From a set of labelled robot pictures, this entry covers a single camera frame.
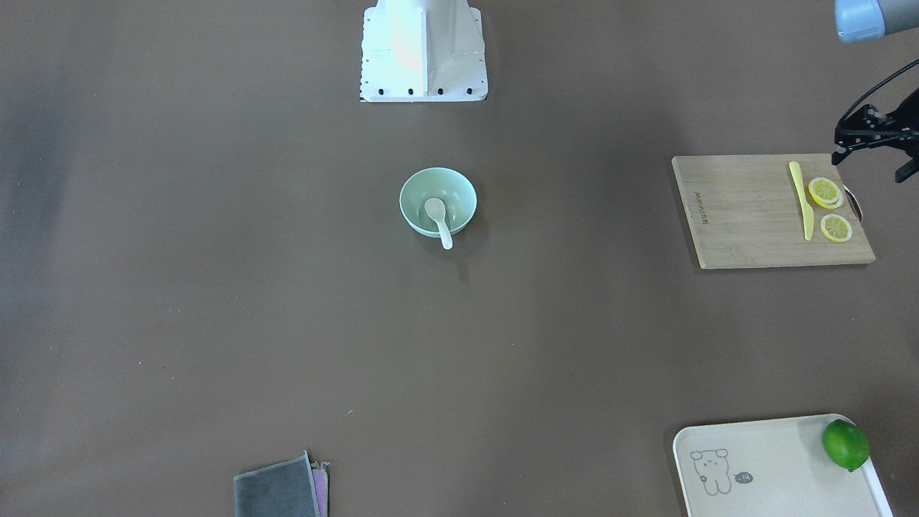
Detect grey folded cloth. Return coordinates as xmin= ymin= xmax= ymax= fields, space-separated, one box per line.
xmin=233 ymin=451 xmax=330 ymax=516

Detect light green bowl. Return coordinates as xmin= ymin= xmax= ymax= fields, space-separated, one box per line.
xmin=399 ymin=167 xmax=479 ymax=238

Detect white mounting pole base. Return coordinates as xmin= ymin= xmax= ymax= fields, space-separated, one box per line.
xmin=359 ymin=1 xmax=489 ymax=103

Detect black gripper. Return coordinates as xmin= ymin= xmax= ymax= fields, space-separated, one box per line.
xmin=831 ymin=103 xmax=918 ymax=183

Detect yellow plastic knife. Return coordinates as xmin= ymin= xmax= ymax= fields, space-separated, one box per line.
xmin=788 ymin=161 xmax=814 ymax=241

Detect wooden cutting board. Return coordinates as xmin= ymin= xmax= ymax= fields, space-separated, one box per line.
xmin=671 ymin=154 xmax=876 ymax=269

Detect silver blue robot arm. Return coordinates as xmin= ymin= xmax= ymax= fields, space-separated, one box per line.
xmin=831 ymin=1 xmax=918 ymax=183

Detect green lime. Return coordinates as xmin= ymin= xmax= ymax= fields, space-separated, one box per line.
xmin=821 ymin=419 xmax=871 ymax=473

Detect white ceramic spoon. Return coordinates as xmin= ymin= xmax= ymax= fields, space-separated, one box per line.
xmin=424 ymin=197 xmax=453 ymax=250

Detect lemon slice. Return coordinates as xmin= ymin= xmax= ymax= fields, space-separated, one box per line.
xmin=818 ymin=213 xmax=854 ymax=243
xmin=808 ymin=177 xmax=844 ymax=210

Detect cream plastic tray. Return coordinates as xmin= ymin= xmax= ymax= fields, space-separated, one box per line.
xmin=673 ymin=414 xmax=892 ymax=516

